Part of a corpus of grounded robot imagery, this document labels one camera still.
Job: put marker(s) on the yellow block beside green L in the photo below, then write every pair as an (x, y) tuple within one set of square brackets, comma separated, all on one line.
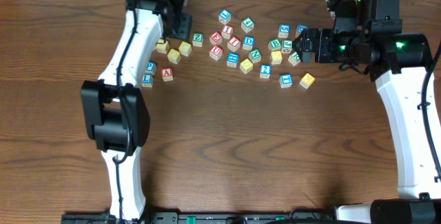
[(162, 46)]

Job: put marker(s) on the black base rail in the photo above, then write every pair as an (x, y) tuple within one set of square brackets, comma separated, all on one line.
[(176, 218)]

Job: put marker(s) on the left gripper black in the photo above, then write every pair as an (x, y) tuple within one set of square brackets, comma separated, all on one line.
[(182, 24)]

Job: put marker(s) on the green block Z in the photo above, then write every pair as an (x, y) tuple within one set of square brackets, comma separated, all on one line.
[(197, 39)]

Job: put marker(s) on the red block A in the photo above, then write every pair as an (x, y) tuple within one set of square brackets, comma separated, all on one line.
[(167, 74)]

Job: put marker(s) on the yellow block cluster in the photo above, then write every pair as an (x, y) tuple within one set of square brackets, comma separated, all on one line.
[(174, 56), (276, 57)]

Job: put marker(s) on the green block 4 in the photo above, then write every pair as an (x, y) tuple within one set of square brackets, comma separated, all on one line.
[(247, 24)]

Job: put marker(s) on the yellow block right cluster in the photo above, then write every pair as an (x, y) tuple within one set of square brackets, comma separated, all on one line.
[(276, 57)]

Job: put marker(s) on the blue block P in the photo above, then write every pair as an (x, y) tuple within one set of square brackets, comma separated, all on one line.
[(150, 68)]

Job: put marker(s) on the red block U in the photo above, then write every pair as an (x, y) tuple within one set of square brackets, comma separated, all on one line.
[(216, 52)]

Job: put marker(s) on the blue block d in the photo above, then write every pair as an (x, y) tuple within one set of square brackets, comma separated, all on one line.
[(248, 42), (300, 28)]

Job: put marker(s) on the green block N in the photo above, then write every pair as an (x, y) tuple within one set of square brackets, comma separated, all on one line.
[(255, 55)]

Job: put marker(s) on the green block B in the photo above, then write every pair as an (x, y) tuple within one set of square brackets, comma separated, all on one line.
[(274, 44)]

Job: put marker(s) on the blue block 2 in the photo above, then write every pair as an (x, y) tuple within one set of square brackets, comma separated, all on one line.
[(265, 71)]

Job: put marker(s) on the yellow block C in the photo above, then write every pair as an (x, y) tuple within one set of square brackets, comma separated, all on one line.
[(185, 48)]

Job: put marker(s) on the blue block T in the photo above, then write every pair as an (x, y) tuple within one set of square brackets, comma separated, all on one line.
[(285, 80)]

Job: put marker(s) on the blue block l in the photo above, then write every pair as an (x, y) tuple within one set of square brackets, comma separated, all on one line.
[(225, 16), (147, 81)]

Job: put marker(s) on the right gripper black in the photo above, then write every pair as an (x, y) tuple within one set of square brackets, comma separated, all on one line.
[(317, 45)]

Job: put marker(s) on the yellow block lower left cluster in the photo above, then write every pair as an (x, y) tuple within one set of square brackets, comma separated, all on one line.
[(174, 56)]

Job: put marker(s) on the red block E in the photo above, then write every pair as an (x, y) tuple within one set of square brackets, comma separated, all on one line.
[(216, 38)]

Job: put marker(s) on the red block I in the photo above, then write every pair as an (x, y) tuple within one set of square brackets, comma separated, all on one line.
[(227, 32)]

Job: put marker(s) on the blue block right D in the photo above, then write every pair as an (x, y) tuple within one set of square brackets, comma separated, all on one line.
[(300, 28)]

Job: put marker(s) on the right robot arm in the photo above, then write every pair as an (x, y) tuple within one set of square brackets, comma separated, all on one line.
[(369, 33)]

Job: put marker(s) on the green block R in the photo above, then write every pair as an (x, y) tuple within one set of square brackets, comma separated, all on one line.
[(294, 59)]

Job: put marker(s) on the blue block top L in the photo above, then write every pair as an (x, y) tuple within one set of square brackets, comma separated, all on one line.
[(225, 16)]

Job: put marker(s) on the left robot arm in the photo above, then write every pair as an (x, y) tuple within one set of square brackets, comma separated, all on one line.
[(116, 116)]

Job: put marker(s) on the blue block 5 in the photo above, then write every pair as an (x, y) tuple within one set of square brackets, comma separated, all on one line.
[(283, 31)]

